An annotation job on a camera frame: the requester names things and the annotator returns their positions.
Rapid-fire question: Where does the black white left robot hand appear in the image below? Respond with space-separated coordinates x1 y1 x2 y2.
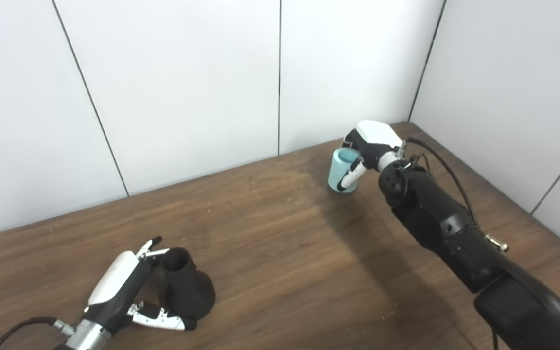
82 236 198 336

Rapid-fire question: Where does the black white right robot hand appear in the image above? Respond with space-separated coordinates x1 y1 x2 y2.
337 120 404 193

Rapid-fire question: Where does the light blue cylinder cup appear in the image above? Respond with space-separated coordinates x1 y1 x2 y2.
328 148 362 196

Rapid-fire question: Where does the black flared nozzle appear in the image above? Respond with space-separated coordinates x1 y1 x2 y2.
161 247 216 321

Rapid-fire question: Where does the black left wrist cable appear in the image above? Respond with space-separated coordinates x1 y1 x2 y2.
0 317 75 350

